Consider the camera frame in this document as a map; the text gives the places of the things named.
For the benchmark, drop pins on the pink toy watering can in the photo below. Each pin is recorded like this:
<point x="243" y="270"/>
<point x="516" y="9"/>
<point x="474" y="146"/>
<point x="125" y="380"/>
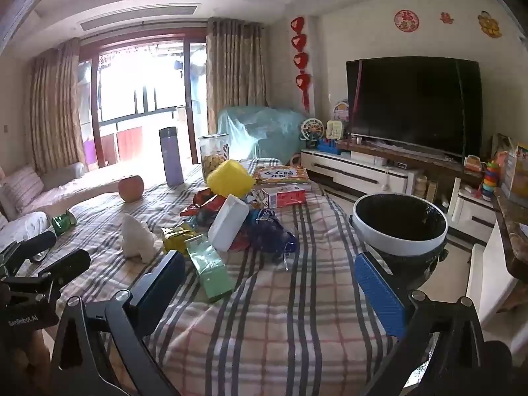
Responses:
<point x="294" y="161"/>

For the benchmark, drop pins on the red snack packet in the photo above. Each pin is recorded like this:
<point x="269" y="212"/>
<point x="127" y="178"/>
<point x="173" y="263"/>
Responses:
<point x="202" y="214"/>

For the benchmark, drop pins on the ceiling air vent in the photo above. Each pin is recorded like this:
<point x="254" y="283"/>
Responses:
<point x="144" y="16"/>

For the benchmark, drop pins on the round red wall decoration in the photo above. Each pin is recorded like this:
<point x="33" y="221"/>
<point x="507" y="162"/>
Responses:
<point x="406" y="20"/>

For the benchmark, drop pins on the colourful flat book box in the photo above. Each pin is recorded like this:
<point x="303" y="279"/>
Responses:
<point x="280" y="175"/>

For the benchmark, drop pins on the beige curtain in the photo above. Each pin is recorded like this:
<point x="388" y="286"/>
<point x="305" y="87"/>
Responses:
<point x="235" y="74"/>
<point x="53" y="107"/>

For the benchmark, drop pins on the light green packet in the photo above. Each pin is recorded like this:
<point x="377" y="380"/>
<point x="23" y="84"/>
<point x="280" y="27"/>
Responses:
<point x="210" y="272"/>

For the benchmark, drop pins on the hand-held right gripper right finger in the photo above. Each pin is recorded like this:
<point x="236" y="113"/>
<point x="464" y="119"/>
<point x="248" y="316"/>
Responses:
<point x="377" y="297"/>

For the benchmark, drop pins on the blue white cartoon wrapper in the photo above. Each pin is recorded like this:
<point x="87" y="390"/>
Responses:
<point x="268" y="235"/>

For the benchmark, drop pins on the colourful orange box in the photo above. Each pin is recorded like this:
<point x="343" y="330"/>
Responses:
<point x="515" y="173"/>

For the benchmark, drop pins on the pink toy house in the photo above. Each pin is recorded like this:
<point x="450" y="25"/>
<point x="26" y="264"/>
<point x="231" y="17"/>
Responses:
<point x="341" y="110"/>

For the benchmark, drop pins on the black television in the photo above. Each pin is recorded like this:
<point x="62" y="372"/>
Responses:
<point x="412" y="103"/>

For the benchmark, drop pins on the red white carton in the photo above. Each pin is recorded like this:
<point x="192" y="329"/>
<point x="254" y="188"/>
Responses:
<point x="284" y="197"/>

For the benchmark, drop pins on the small orange red wrapper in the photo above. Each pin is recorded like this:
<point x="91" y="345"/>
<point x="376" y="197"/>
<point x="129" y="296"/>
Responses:
<point x="203" y="196"/>

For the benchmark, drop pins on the ferris wheel toy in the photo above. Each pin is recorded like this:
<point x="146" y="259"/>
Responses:
<point x="312" y="132"/>

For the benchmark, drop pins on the green small packet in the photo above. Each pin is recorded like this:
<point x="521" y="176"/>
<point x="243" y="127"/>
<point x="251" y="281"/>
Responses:
<point x="62" y="222"/>

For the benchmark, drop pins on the cartoon figure wall sticker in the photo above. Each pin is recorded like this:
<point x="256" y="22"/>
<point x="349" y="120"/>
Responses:
<point x="489" y="24"/>

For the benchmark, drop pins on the yellow packet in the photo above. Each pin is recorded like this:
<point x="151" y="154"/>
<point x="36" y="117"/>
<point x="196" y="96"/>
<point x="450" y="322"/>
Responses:
<point x="175" y="241"/>

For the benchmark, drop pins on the small red paper cutout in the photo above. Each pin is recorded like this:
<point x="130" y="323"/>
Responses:
<point x="446" y="17"/>

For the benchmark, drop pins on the clear cookie jar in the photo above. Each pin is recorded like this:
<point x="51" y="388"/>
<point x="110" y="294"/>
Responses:
<point x="212" y="161"/>

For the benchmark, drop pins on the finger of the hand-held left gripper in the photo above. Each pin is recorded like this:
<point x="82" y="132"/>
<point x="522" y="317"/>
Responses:
<point x="66" y="266"/>
<point x="37" y="243"/>

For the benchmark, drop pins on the red apple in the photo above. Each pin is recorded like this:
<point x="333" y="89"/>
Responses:
<point x="131" y="189"/>

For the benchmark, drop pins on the brown marble counter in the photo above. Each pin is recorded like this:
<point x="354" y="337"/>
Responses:
<point x="511" y="222"/>

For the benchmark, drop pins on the white side cabinet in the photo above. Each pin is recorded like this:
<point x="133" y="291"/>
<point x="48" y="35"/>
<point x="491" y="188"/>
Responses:
<point x="474" y="214"/>

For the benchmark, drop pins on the purple thermos bottle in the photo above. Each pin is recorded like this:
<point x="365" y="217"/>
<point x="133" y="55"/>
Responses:
<point x="171" y="161"/>

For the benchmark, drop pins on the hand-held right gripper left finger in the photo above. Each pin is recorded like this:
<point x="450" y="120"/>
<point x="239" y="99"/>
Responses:
<point x="161" y="293"/>

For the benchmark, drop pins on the yellow plastic toy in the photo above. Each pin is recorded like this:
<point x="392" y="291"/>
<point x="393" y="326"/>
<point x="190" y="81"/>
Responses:
<point x="229" y="179"/>

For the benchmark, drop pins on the red heart hanging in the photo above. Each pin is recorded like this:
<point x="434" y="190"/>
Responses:
<point x="300" y="60"/>

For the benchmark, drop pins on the white rectangular box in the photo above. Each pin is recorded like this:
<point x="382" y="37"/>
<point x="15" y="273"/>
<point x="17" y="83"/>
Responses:
<point x="227" y="222"/>

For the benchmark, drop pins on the black bin with white rim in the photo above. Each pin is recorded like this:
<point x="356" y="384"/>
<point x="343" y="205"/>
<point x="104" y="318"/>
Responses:
<point x="396" y="246"/>

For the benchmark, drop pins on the white tissue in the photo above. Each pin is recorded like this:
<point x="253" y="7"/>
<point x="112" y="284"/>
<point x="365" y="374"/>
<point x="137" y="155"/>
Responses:
<point x="136" y="239"/>

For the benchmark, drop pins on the wooden balcony door frame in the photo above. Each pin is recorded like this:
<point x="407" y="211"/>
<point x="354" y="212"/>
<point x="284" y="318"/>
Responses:
<point x="95" y="103"/>

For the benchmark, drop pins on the beige sofa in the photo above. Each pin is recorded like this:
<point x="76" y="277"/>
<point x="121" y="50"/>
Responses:
<point x="62" y="192"/>

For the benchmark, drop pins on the pink stick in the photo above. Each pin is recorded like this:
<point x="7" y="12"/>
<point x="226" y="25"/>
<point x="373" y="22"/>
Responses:
<point x="360" y="95"/>

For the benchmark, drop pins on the yellow green toy box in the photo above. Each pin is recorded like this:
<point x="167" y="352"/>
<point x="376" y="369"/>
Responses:
<point x="335" y="130"/>

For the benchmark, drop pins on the striped pillow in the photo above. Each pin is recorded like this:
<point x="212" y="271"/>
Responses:
<point x="20" y="192"/>

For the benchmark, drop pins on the teal covered armchair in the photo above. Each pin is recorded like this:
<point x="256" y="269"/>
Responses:
<point x="264" y="132"/>

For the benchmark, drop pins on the blue toy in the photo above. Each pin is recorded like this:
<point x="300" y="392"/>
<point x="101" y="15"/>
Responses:
<point x="328" y="146"/>

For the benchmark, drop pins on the low white television cabinet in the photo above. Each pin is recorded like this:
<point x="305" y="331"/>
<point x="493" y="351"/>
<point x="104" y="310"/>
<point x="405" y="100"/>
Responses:
<point x="350" y="173"/>

